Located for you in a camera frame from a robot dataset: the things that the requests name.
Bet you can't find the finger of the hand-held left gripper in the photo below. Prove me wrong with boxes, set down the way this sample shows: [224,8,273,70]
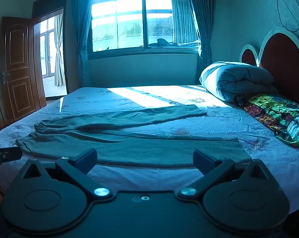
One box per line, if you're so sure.
[0,143,23,170]

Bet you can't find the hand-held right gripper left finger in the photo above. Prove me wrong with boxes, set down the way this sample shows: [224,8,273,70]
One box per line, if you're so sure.
[21,148,113,200]

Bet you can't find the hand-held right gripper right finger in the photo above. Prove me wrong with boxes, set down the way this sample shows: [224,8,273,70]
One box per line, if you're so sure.
[175,149,272,200]

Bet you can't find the grey fleece pants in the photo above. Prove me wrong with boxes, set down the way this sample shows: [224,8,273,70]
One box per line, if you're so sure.
[16,104,252,168]

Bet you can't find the bed with light floral sheet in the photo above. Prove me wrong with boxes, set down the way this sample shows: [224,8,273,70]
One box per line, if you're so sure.
[0,84,299,214]

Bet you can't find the colourful patterned pillow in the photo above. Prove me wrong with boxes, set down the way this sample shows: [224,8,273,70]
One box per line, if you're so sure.
[235,94,299,149]

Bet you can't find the brown wooden door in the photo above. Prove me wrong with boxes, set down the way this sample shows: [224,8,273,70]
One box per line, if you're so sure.
[0,16,47,121]

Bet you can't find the white pillow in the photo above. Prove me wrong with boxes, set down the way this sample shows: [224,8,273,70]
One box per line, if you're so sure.
[200,61,280,103]

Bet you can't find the white curtain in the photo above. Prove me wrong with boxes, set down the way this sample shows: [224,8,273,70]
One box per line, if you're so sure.
[54,13,66,87]

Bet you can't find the small window behind doorway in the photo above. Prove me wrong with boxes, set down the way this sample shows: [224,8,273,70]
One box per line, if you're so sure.
[40,17,56,77]

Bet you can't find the dark cloth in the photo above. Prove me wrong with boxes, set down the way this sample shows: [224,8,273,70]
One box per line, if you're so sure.
[149,38,180,47]

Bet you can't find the red arched headboard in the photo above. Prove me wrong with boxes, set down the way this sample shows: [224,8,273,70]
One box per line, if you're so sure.
[239,27,299,107]

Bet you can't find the teal curtain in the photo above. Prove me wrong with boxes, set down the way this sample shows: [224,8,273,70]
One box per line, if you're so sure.
[172,0,213,72]
[70,0,96,88]

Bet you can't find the large bedroom window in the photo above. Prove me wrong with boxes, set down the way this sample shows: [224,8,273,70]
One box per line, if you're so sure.
[89,0,202,60]

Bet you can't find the black wall cable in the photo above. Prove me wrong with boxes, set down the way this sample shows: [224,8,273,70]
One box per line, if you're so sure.
[276,0,299,33]

